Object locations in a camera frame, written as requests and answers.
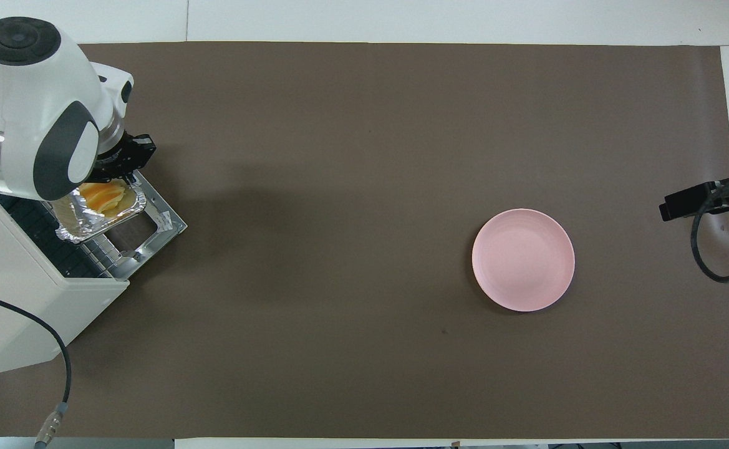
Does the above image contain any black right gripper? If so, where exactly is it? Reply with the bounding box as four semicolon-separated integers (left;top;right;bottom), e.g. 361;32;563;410
659;150;729;222

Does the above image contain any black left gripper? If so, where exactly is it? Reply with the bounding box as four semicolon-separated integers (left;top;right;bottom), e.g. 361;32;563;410
93;131;156;186

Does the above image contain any aluminium foil tray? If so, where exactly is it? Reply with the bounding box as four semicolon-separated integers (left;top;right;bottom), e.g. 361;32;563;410
52;180;148;244

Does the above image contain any golden bread loaf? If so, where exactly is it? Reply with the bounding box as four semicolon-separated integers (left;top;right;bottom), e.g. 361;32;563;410
79;181;129;216

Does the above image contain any glass oven door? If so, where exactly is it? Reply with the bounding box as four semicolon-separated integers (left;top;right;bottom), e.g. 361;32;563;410
87;170;188;279

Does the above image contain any white toaster oven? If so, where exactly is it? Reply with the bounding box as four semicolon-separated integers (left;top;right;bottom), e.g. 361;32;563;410
0;181;129;379

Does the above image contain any pink round plate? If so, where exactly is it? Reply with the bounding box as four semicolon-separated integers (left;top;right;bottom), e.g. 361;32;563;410
471;208;576;312

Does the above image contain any brown paper mat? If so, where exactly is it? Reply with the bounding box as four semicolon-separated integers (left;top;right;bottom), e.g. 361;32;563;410
0;41;729;440

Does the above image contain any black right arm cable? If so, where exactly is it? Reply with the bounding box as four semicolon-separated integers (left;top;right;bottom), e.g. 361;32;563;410
690;178;729;284

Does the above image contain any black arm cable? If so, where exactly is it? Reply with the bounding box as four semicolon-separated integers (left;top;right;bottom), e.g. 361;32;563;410
0;290;72;448
690;178;729;284

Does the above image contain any metal oven wire rack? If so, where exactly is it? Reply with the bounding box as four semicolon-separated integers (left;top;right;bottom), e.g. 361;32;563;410
0;193;122;278

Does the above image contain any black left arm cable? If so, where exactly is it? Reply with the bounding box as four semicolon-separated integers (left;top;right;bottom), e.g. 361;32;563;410
0;290;72;448

